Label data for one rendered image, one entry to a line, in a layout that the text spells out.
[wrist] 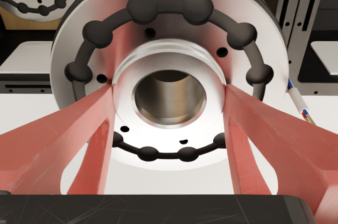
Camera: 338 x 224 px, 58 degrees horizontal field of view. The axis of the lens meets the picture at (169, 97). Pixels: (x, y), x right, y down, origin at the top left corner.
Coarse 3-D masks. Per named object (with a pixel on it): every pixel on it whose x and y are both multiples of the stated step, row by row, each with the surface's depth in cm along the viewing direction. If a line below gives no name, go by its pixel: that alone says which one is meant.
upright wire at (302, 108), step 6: (288, 84) 14; (294, 90) 13; (294, 96) 13; (300, 96) 13; (294, 102) 13; (300, 102) 12; (300, 108) 12; (306, 108) 12; (300, 114) 12; (306, 114) 12; (306, 120) 12; (312, 120) 12
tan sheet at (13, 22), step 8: (0, 8) 33; (8, 16) 34; (16, 16) 34; (8, 24) 34; (16, 24) 34; (24, 24) 34; (32, 24) 34; (40, 24) 34; (48, 24) 34; (56, 24) 34
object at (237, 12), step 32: (96, 0) 11; (128, 0) 11; (160, 0) 11; (192, 0) 11; (224, 0) 11; (64, 32) 11; (96, 32) 12; (128, 32) 11; (160, 32) 11; (192, 32) 11; (224, 32) 11; (256, 32) 12; (64, 64) 12; (96, 64) 12; (224, 64) 12; (256, 64) 13; (288, 64) 12; (64, 96) 13; (256, 96) 13; (128, 128) 15; (128, 160) 16; (160, 160) 16; (192, 160) 16
